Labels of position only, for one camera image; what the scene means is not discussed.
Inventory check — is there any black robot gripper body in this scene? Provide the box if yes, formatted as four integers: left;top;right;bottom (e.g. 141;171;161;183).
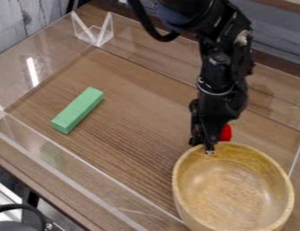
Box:
188;84;251;138

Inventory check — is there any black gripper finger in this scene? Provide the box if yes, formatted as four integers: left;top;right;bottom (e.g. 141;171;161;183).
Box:
204;122;227;155
189;100;205;146

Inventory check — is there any red toy strawberry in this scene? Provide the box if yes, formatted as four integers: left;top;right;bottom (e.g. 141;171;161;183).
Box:
220;124;232;142

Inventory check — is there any wooden oval bowl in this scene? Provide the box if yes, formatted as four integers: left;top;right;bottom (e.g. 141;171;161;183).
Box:
172;143;295;231

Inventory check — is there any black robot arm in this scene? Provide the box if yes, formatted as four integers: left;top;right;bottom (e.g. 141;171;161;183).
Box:
129;0;255;154

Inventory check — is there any green rectangular block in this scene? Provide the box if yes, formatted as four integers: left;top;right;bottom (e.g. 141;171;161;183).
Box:
52;87;105;134

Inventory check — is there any clear acrylic tray enclosure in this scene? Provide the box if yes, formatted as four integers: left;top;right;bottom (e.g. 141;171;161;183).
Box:
0;11;300;231

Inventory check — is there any black cable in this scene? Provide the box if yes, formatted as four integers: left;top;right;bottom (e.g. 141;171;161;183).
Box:
0;203;48;231

